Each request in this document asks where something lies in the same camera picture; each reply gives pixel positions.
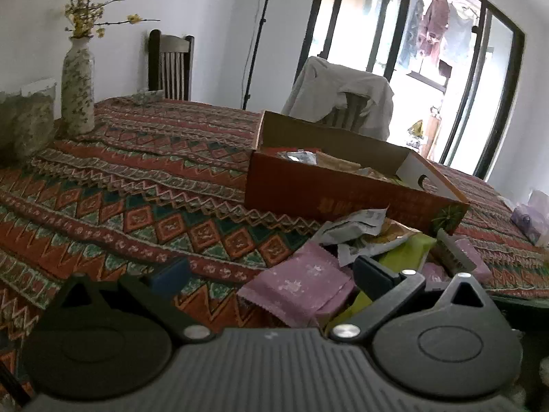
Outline orange cardboard box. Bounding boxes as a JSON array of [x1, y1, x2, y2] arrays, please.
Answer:
[[244, 111, 471, 236]]

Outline dark outdoor shelf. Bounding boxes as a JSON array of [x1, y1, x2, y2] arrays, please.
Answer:
[[405, 60, 453, 93]]

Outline yellow flower branches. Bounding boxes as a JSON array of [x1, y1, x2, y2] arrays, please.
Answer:
[[54, 0, 160, 39]]

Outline yellow outdoor bag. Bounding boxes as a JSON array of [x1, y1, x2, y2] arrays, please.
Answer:
[[405, 120, 425, 149]]

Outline white green-edged snack packet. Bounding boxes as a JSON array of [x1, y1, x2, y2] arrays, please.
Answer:
[[431, 228, 477, 273]]

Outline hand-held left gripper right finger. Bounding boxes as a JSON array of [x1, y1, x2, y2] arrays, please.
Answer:
[[330, 255, 498, 345]]

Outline light blue hanging shirt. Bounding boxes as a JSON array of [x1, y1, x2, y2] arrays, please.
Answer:
[[444, 2, 475, 61]]

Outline silver foil snack packet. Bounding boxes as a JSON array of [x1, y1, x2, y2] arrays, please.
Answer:
[[277, 150, 318, 166]]

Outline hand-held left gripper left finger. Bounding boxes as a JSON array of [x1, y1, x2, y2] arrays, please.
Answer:
[[52, 256, 216, 345]]

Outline purple tissue pack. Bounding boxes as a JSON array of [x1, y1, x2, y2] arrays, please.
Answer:
[[510, 189, 549, 247]]

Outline clear plastic container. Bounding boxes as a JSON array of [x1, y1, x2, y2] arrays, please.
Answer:
[[0, 78, 58, 164]]

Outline maroon hanging shirt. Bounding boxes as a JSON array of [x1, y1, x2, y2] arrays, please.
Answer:
[[418, 0, 451, 67]]

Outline floral print ceramic vase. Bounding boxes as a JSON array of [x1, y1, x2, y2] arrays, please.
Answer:
[[61, 36, 96, 135]]

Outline black light stand pole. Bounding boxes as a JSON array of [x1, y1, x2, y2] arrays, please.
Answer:
[[241, 0, 277, 110]]

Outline black sliding door frame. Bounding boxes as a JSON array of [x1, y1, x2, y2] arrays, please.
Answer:
[[294, 0, 526, 181]]

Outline jacket-covered wooden chair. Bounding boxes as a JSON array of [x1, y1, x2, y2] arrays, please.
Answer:
[[326, 92, 374, 131]]

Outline brown outdoor cylinder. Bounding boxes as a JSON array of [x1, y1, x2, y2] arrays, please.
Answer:
[[422, 107, 442, 159]]

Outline white biscuit packet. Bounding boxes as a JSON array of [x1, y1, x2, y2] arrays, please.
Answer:
[[311, 207, 389, 267]]

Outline white jacket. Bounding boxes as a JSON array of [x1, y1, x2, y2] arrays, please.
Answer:
[[281, 56, 394, 141]]

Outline grey patterned folded cloth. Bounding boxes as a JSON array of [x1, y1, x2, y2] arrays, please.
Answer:
[[130, 89, 164, 106]]

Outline dark wooden chair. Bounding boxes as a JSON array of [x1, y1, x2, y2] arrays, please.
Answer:
[[148, 29, 195, 101]]

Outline grey hanging garment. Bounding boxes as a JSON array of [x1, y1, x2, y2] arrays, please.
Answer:
[[397, 0, 425, 69]]

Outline small pink snack packet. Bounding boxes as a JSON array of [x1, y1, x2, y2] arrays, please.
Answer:
[[455, 238, 492, 284]]

